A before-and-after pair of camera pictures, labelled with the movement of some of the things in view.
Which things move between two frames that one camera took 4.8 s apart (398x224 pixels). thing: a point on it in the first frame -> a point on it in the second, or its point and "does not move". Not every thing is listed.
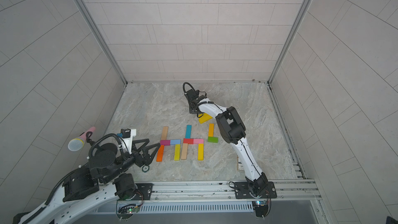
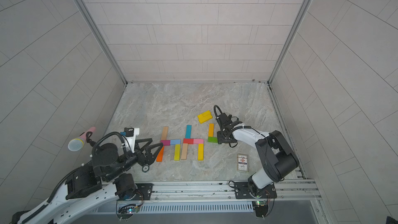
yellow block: x=177 y=152 does not move
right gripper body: x=193 y=109 -> x=222 y=137
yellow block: x=204 y=117 does not move
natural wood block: x=165 y=133 does not move
